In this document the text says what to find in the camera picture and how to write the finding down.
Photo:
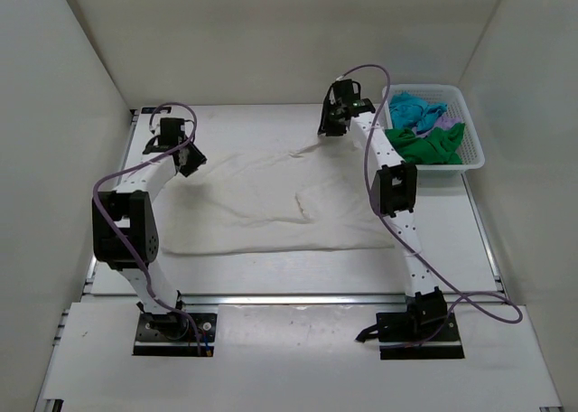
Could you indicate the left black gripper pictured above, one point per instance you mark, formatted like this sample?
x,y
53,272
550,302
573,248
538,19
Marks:
x,y
199,159

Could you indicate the white plastic basket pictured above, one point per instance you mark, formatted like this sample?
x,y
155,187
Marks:
x,y
470,150

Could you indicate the green t shirt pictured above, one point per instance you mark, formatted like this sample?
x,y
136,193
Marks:
x,y
437,148

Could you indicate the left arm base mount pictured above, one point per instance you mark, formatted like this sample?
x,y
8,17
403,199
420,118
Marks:
x,y
171,335

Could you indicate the lilac t shirt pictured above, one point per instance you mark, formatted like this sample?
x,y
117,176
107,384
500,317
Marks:
x,y
443,122

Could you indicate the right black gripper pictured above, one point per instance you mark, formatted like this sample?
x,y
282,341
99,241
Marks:
x,y
325,128

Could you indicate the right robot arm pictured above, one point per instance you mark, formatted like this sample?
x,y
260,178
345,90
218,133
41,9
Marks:
x,y
392,186

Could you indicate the aluminium table rail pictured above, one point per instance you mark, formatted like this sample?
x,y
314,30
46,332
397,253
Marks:
x,y
294,299

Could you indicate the black label sticker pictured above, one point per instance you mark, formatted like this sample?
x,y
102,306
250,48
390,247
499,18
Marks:
x,y
153,110

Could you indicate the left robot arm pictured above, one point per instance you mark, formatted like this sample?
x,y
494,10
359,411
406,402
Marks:
x,y
125,236

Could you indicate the teal t shirt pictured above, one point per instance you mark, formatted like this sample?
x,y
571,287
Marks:
x,y
411,112

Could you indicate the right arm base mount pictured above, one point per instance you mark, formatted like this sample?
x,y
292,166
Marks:
x,y
400,338

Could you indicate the white t shirt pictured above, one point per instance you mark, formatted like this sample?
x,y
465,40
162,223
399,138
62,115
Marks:
x,y
309,198

